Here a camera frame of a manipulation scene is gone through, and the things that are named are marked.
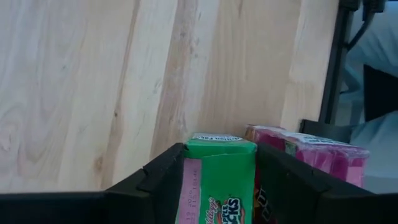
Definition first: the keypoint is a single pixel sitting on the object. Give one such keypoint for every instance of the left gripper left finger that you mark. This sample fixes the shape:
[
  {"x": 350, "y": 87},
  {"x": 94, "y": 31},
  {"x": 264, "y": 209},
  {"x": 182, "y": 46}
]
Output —
[{"x": 161, "y": 186}]

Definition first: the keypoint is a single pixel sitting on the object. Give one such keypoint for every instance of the black object beside table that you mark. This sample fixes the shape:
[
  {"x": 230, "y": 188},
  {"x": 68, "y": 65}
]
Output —
[{"x": 381, "y": 93}]

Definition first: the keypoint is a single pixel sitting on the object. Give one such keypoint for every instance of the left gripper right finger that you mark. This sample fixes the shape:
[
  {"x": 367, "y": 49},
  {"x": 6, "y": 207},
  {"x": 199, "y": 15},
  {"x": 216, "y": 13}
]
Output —
[{"x": 292, "y": 193}]

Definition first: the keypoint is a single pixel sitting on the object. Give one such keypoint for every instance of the small green cereal box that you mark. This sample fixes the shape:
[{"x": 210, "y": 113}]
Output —
[{"x": 224, "y": 174}]

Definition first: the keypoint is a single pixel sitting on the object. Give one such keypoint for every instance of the small pink cereal box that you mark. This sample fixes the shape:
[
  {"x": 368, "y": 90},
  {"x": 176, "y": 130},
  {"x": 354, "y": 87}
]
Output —
[{"x": 326, "y": 158}]

